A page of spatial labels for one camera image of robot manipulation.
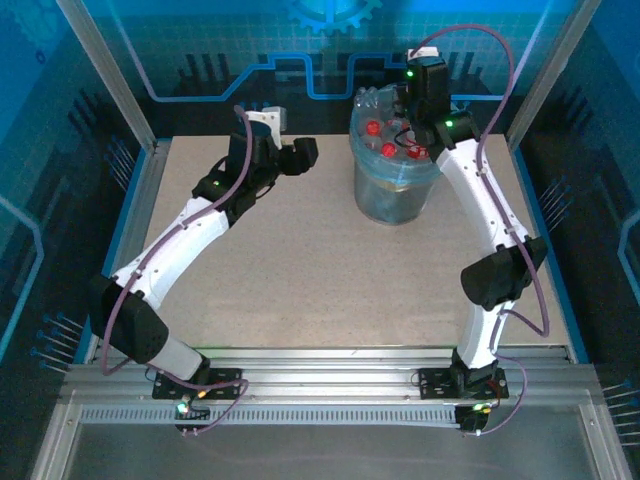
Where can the aluminium frame post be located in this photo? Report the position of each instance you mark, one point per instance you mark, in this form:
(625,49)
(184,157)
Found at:
(550,75)
(110,75)

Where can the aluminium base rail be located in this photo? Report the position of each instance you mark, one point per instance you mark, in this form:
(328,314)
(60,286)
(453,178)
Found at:
(325,375)

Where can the blue plastic bin liner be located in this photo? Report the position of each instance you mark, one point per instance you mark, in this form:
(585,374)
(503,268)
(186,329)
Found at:
(390,172)

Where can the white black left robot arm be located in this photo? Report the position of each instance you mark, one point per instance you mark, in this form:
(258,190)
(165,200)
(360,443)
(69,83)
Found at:
(170,250)

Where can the aluminium table side rail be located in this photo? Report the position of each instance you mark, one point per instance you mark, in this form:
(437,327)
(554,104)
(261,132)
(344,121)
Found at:
(141,210)

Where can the grey mesh waste bin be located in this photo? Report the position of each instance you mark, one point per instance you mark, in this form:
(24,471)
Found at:
(390,205)

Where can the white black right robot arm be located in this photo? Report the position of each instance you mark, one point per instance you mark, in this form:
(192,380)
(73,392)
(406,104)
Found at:
(480,200)

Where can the black base connector box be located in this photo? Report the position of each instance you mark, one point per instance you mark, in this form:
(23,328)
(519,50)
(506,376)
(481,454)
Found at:
(470,420)
(197,413)

